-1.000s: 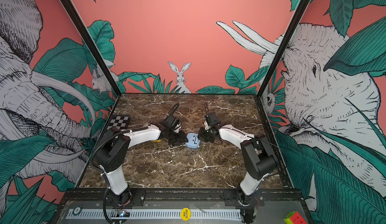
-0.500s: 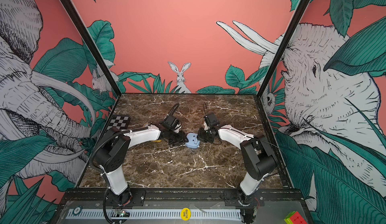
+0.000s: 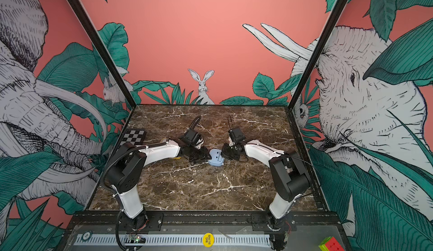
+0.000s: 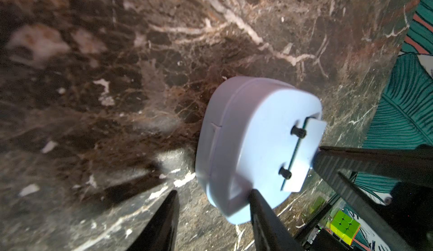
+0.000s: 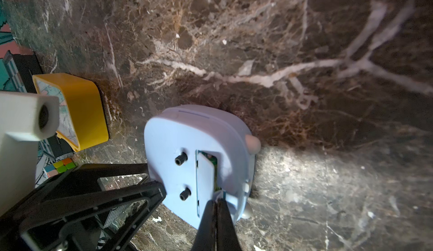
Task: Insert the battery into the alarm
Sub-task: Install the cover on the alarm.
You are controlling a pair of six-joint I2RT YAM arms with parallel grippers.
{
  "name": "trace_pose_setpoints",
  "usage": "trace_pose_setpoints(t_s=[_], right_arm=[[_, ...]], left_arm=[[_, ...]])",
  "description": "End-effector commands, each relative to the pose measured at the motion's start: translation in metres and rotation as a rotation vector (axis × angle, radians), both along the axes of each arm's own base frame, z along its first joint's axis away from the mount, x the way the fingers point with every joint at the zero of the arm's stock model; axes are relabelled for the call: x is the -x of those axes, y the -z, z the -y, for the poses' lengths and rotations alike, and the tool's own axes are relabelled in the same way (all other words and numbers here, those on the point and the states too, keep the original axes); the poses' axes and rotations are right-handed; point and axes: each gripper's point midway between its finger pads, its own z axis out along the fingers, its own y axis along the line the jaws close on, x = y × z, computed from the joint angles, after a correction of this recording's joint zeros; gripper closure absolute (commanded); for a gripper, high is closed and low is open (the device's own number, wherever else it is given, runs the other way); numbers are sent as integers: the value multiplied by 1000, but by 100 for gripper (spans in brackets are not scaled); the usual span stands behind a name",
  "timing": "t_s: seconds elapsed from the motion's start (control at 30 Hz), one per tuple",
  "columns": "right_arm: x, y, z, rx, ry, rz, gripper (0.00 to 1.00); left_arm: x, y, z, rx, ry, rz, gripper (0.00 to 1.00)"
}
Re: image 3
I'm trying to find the blue alarm clock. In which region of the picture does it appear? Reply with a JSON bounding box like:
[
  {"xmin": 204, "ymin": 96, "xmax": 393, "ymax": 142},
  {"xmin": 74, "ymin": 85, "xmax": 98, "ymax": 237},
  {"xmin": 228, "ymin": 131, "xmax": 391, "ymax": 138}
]
[{"xmin": 207, "ymin": 148, "xmax": 224, "ymax": 167}]

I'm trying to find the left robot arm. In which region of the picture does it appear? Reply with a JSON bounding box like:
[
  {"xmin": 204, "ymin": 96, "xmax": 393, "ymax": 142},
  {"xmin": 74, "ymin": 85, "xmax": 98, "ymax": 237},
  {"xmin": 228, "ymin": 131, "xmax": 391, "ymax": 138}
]
[{"xmin": 100, "ymin": 139, "xmax": 211, "ymax": 219}]

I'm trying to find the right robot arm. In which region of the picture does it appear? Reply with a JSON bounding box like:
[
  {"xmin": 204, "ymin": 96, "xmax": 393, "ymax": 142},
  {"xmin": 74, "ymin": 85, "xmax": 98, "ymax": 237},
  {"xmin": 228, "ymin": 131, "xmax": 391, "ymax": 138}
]
[{"xmin": 222, "ymin": 140, "xmax": 311, "ymax": 220}]

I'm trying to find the checkerboard calibration card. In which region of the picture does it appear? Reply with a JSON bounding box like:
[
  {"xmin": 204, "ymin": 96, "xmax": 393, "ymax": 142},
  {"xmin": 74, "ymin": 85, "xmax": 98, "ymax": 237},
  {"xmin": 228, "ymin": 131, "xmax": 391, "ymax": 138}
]
[{"xmin": 120, "ymin": 128, "xmax": 147, "ymax": 146}]

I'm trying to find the yellow big blind chip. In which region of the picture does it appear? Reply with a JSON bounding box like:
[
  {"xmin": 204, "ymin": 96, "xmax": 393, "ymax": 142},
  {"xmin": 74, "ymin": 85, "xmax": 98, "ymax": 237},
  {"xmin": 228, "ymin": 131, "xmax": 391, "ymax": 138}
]
[{"xmin": 203, "ymin": 233, "xmax": 215, "ymax": 248}]

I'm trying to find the small circuit board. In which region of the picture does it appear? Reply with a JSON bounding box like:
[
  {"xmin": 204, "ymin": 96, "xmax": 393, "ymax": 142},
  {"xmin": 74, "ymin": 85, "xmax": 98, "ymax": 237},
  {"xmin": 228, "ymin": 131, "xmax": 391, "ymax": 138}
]
[{"xmin": 127, "ymin": 235, "xmax": 146, "ymax": 244}]

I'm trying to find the colourful puzzle cube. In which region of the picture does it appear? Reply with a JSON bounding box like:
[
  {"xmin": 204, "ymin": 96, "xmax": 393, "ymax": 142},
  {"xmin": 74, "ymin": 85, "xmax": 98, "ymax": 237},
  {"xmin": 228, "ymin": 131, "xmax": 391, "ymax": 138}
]
[{"xmin": 319, "ymin": 236, "xmax": 345, "ymax": 251}]

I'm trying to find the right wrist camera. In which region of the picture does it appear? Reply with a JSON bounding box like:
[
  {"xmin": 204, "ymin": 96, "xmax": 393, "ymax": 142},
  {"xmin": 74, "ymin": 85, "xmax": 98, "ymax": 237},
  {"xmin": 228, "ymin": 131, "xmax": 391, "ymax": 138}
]
[{"xmin": 228, "ymin": 127, "xmax": 246, "ymax": 146}]

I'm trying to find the white slotted cable duct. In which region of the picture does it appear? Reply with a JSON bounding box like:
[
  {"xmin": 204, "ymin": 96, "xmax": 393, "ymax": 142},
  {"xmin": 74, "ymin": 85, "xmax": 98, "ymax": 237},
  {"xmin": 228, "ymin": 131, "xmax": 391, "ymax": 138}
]
[{"xmin": 73, "ymin": 234, "xmax": 271, "ymax": 248}]

